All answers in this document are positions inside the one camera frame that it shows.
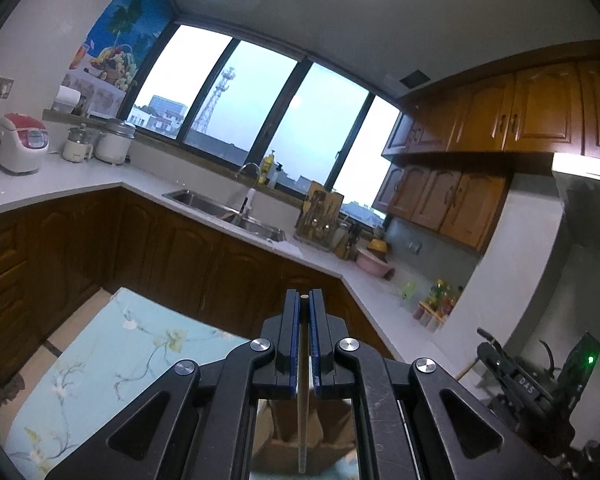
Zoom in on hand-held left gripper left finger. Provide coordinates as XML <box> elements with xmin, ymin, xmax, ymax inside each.
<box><xmin>45</xmin><ymin>289</ymin><xmax>306</xmax><ymax>480</ymax></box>

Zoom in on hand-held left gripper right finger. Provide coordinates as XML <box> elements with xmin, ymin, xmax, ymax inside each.
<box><xmin>307</xmin><ymin>289</ymin><xmax>564</xmax><ymax>480</ymax></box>

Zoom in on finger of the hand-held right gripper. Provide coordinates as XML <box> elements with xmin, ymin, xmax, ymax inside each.
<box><xmin>476</xmin><ymin>328</ymin><xmax>507</xmax><ymax>377</ymax></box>

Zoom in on patterned wooden chopstick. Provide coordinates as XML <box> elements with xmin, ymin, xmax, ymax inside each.
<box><xmin>297</xmin><ymin>293</ymin><xmax>311</xmax><ymax>475</ymax></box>
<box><xmin>452</xmin><ymin>357</ymin><xmax>481</xmax><ymax>382</ymax></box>

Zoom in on wooden utensil holder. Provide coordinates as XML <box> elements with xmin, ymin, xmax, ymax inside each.
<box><xmin>252</xmin><ymin>394</ymin><xmax>362</xmax><ymax>477</ymax></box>

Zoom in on spice jar set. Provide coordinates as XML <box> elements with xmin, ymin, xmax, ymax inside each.
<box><xmin>412</xmin><ymin>279</ymin><xmax>464</xmax><ymax>334</ymax></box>

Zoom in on pink plastic basin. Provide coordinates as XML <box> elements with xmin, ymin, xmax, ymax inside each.
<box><xmin>354</xmin><ymin>248</ymin><xmax>396</xmax><ymax>281</ymax></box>

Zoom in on knife block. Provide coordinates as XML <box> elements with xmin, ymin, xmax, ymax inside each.
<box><xmin>332</xmin><ymin>222</ymin><xmax>364</xmax><ymax>261</ymax></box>

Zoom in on wooden countertop utensil rack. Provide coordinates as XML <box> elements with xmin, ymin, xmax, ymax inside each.
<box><xmin>294</xmin><ymin>179</ymin><xmax>345</xmax><ymax>249</ymax></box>

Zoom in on chrome faucet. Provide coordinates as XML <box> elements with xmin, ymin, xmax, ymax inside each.
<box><xmin>235</xmin><ymin>162</ymin><xmax>261</xmax><ymax>217</ymax></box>

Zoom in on stainless steel sink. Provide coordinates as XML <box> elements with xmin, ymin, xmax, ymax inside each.
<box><xmin>162</xmin><ymin>188</ymin><xmax>287</xmax><ymax>244</ymax></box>

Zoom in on dark wooden lower cabinets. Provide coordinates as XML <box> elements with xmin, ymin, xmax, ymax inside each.
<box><xmin>0</xmin><ymin>184</ymin><xmax>397</xmax><ymax>387</ymax></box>

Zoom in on yellow dish soap bottle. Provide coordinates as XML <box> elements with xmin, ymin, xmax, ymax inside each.
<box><xmin>258</xmin><ymin>149</ymin><xmax>277</xmax><ymax>185</ymax></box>

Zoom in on wooden upper cabinets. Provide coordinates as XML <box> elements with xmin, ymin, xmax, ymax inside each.
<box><xmin>372</xmin><ymin>57</ymin><xmax>600</xmax><ymax>254</ymax></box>

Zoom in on dark framed kitchen window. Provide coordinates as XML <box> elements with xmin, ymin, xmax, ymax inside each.
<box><xmin>114</xmin><ymin>22</ymin><xmax>402</xmax><ymax>217</ymax></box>

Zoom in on white cooker with metal lid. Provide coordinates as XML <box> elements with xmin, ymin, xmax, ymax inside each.
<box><xmin>94</xmin><ymin>117</ymin><xmax>137</xmax><ymax>165</ymax></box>

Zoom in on white kitchen countertop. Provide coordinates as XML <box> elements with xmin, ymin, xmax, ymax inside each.
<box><xmin>0</xmin><ymin>147</ymin><xmax>481</xmax><ymax>386</ymax></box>

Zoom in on paper towel roll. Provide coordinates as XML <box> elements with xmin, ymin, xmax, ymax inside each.
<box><xmin>52</xmin><ymin>84</ymin><xmax>84</xmax><ymax>114</ymax></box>

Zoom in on white and red rice cooker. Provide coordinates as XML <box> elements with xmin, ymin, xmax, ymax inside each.
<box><xmin>0</xmin><ymin>112</ymin><xmax>50</xmax><ymax>176</ymax></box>

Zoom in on fruit and palm wall poster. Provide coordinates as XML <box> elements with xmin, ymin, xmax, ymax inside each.
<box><xmin>62</xmin><ymin>0</ymin><xmax>176</xmax><ymax>119</ymax></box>

